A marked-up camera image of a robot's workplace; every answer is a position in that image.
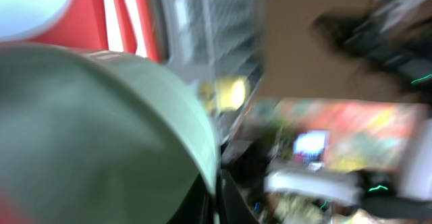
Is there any light blue plate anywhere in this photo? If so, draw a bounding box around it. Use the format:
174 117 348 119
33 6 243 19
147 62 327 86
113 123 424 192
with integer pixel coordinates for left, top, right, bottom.
1 0 72 42

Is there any red serving tray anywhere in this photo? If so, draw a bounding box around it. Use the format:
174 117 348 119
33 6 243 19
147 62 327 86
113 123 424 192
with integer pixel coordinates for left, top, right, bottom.
28 0 163 63

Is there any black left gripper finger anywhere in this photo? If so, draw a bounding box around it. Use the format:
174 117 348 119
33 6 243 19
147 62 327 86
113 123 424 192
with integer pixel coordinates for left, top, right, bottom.
217 169 259 224

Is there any grey dishwasher rack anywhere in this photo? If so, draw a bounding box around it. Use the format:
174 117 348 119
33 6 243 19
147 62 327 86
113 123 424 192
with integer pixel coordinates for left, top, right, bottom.
148 0 266 144

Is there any white plastic fork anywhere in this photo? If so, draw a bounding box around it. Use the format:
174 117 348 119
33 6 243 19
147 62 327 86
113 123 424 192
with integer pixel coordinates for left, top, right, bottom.
125 0 148 57

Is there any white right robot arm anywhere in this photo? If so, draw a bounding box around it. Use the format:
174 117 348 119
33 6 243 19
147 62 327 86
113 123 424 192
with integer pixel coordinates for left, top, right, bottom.
222 0 431 223

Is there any yellow plastic cup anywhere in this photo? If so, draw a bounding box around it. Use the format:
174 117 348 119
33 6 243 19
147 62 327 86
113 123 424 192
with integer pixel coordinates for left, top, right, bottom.
198 76 250 113

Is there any white plastic spoon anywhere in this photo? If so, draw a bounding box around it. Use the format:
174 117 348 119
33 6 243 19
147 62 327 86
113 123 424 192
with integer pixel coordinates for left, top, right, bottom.
103 0 124 52

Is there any green bowl with rice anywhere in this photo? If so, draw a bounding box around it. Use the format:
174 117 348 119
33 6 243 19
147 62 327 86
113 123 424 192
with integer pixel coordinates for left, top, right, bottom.
1 44 219 224

